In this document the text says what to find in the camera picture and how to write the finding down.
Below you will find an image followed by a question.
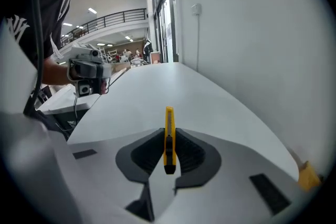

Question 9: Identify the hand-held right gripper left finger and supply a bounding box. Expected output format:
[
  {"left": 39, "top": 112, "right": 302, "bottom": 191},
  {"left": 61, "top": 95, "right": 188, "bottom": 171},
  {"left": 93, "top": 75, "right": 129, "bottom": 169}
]
[{"left": 67, "top": 127, "right": 166, "bottom": 224}]

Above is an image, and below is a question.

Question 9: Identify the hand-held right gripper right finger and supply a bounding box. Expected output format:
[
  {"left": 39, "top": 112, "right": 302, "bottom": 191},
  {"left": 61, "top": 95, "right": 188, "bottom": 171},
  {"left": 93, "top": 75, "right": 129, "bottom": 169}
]
[{"left": 157, "top": 127, "right": 308, "bottom": 224}]

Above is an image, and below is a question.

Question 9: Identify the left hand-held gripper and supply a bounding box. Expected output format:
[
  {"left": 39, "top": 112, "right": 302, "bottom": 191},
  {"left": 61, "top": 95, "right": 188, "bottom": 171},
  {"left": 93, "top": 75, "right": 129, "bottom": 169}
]
[{"left": 61, "top": 43, "right": 113, "bottom": 99}]

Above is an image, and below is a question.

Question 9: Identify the yellow utility knife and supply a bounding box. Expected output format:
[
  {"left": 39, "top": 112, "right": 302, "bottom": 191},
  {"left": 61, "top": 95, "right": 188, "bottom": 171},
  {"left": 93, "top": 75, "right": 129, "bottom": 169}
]
[{"left": 163, "top": 106, "right": 178, "bottom": 175}]

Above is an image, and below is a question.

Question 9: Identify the person's left forearm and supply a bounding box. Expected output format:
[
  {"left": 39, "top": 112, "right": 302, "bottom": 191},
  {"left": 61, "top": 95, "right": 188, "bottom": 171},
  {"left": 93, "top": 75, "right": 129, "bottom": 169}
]
[{"left": 41, "top": 56, "right": 73, "bottom": 87}]

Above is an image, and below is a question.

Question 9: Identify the stack of white sheets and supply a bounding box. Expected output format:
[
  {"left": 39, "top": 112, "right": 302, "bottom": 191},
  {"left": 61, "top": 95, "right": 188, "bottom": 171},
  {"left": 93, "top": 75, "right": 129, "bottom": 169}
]
[{"left": 130, "top": 57, "right": 150, "bottom": 68}]

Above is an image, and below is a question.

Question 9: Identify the black balcony railing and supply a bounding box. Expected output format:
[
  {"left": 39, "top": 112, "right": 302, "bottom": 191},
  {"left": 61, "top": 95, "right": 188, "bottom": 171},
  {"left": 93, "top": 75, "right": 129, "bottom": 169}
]
[{"left": 60, "top": 8, "right": 148, "bottom": 47}]

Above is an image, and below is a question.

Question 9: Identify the black hanging jacket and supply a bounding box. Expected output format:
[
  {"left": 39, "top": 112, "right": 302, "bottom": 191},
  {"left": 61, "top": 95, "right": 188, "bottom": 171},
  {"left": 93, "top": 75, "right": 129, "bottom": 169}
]
[{"left": 142, "top": 38, "right": 154, "bottom": 62}]

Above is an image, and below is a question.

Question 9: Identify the yellow brown box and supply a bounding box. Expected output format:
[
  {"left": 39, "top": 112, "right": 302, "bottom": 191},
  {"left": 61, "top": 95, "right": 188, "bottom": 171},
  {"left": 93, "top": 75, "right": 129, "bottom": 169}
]
[{"left": 288, "top": 148, "right": 324, "bottom": 192}]

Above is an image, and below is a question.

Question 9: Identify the glass door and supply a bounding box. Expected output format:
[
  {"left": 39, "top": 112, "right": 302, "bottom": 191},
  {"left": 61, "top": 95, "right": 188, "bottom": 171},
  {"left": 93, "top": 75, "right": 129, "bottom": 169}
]
[{"left": 153, "top": 0, "right": 180, "bottom": 63}]

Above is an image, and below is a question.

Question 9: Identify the black printed t-shirt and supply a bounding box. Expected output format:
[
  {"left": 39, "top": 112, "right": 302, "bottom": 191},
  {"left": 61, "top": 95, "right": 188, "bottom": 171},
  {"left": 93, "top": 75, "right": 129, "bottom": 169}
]
[{"left": 2, "top": 0, "right": 73, "bottom": 69}]

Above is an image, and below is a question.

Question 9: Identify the thin grey cable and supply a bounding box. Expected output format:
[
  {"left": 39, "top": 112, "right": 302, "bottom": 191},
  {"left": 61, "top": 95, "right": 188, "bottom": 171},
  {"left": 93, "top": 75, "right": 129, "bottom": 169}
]
[{"left": 72, "top": 95, "right": 80, "bottom": 127}]

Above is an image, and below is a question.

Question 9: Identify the white wall cable conduit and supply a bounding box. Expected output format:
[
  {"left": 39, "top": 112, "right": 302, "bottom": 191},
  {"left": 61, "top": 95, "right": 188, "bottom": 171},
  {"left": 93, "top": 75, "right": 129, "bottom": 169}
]
[{"left": 195, "top": 15, "right": 201, "bottom": 72}]

